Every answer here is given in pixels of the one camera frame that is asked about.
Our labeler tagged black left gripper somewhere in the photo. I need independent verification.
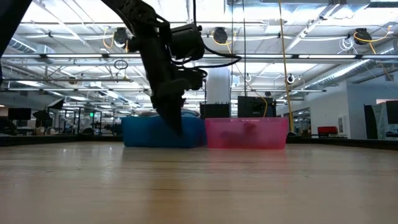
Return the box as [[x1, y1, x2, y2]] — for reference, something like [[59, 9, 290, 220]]
[[129, 32, 189, 135]]

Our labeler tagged blue plastic bin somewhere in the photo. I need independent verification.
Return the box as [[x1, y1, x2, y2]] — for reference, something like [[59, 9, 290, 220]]
[[121, 115, 207, 149]]

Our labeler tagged black perforated box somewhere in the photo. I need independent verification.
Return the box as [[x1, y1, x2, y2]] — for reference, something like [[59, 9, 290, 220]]
[[237, 95, 277, 119], [199, 102, 231, 120]]

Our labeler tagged white building column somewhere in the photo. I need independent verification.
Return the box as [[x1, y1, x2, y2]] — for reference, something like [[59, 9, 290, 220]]
[[206, 67, 231, 105]]

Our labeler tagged red translucent plastic bin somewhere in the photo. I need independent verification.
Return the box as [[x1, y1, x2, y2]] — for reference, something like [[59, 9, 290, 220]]
[[204, 117, 289, 151]]

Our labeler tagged black desk monitor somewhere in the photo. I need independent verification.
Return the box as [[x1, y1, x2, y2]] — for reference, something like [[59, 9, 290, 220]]
[[7, 108, 32, 121], [385, 100, 398, 125]]

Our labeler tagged red seat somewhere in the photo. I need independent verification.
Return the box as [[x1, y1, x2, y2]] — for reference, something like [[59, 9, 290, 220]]
[[317, 126, 338, 137]]

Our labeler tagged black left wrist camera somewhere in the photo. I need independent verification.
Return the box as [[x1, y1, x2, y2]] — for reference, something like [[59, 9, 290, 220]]
[[185, 68, 208, 91]]

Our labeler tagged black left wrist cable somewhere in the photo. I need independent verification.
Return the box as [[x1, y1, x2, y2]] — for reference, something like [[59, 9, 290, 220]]
[[172, 0, 243, 70]]

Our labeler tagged black ceiling cable reel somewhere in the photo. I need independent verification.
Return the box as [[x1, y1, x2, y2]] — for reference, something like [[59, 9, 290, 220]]
[[213, 27, 229, 44], [354, 27, 369, 46], [113, 27, 130, 47]]

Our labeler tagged yellow hanging cable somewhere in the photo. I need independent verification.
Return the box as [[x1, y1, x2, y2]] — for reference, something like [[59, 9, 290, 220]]
[[278, 0, 295, 134]]

